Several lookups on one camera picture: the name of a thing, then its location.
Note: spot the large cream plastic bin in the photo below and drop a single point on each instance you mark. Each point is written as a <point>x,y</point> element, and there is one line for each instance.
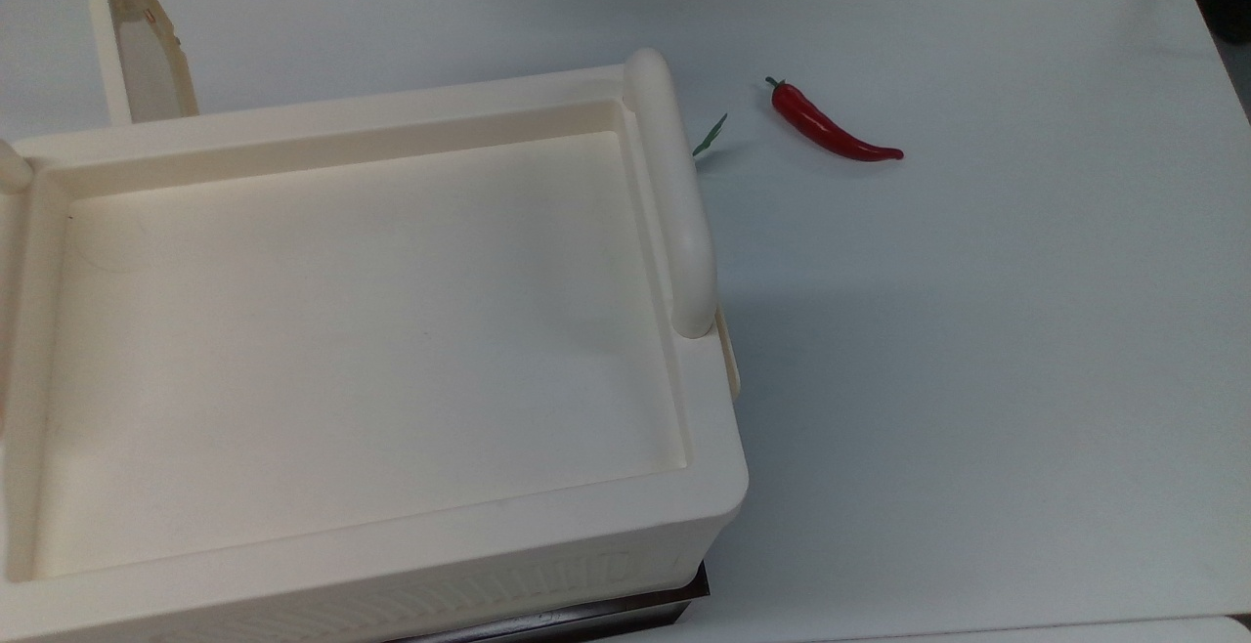
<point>371,330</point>

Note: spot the red chili pepper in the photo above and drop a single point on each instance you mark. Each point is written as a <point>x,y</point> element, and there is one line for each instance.
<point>821,127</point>

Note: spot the cream plastic lid panel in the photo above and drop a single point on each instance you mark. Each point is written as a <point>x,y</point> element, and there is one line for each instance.
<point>137,47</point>

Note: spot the dark base board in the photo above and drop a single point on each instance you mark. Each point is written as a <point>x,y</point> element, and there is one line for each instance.
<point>625,614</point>

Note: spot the green leaf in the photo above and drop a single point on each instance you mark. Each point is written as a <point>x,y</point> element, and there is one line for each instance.
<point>711,135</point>

